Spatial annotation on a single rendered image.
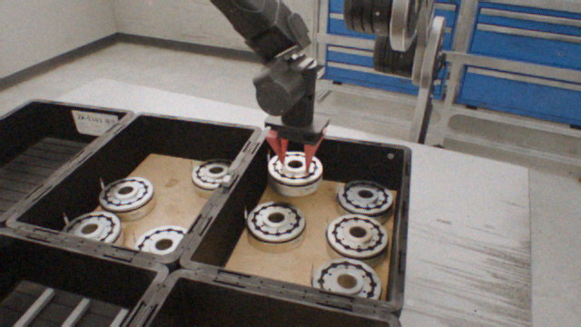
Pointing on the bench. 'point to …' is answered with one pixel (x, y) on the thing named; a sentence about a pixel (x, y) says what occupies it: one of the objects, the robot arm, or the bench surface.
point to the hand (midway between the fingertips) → (295, 162)
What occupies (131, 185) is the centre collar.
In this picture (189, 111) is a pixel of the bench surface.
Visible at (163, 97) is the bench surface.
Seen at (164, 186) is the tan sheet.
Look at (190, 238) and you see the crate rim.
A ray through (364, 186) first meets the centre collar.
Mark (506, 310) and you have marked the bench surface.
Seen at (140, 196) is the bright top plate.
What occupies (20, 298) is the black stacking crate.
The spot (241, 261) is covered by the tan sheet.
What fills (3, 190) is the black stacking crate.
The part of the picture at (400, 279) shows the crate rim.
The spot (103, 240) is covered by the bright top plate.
